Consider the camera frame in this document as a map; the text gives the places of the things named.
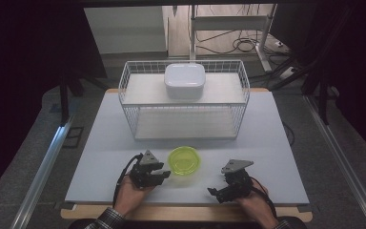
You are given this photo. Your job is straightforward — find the black floor cables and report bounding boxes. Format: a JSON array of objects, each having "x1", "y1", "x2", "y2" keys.
[{"x1": 193, "y1": 29, "x2": 289, "y2": 55}]

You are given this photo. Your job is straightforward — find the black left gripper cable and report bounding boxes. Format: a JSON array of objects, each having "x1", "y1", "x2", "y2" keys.
[{"x1": 112, "y1": 153, "x2": 145, "y2": 208}]

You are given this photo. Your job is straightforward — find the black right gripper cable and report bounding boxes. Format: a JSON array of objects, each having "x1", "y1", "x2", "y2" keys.
[{"x1": 250, "y1": 177, "x2": 279, "y2": 221}]

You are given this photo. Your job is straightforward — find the dark floor plate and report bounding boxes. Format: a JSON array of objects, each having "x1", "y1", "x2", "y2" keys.
[{"x1": 61, "y1": 126, "x2": 85, "y2": 149}]

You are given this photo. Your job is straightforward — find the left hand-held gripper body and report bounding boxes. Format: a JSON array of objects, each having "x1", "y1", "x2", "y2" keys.
[{"x1": 129, "y1": 149, "x2": 160, "y2": 189}]

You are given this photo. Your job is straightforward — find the grey partition panel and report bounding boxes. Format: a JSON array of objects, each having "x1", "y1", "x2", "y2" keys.
[{"x1": 83, "y1": 6, "x2": 168, "y2": 55}]

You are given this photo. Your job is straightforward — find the person's right hand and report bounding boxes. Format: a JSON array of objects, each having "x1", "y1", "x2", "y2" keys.
[{"x1": 234, "y1": 179, "x2": 279, "y2": 229}]

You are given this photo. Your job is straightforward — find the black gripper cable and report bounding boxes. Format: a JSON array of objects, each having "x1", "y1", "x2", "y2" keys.
[
  {"x1": 112, "y1": 153, "x2": 145, "y2": 208},
  {"x1": 250, "y1": 177, "x2": 279, "y2": 221}
]

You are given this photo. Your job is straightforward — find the black metal stand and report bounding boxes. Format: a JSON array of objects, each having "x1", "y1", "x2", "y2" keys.
[
  {"x1": 268, "y1": 5, "x2": 355, "y2": 126},
  {"x1": 57, "y1": 72, "x2": 110, "y2": 126}
]

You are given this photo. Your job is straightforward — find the person's left hand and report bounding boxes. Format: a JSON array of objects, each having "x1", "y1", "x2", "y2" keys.
[{"x1": 113, "y1": 175, "x2": 156, "y2": 218}]

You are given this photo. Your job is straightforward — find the white wire shelf rack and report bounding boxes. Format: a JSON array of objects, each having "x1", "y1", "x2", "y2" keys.
[{"x1": 117, "y1": 59, "x2": 252, "y2": 141}]

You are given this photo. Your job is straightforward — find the white power strip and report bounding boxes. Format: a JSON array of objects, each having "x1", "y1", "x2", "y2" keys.
[{"x1": 278, "y1": 66, "x2": 297, "y2": 81}]

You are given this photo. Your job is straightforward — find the white square bowl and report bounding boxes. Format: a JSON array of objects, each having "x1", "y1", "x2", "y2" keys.
[{"x1": 163, "y1": 62, "x2": 207, "y2": 100}]

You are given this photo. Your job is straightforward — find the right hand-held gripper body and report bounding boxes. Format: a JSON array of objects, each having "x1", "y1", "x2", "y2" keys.
[{"x1": 219, "y1": 158, "x2": 255, "y2": 202}]

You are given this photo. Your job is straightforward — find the aluminium floor rail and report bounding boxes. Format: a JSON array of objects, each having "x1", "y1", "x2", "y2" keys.
[
  {"x1": 302, "y1": 94, "x2": 366, "y2": 229},
  {"x1": 10, "y1": 114, "x2": 76, "y2": 229}
]

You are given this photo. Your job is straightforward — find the white metal desk frame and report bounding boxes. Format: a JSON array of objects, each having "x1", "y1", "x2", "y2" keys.
[{"x1": 188, "y1": 3, "x2": 278, "y2": 73}]

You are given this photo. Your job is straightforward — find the yellow-green translucent plate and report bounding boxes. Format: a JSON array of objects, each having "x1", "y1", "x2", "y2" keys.
[{"x1": 167, "y1": 145, "x2": 202, "y2": 177}]

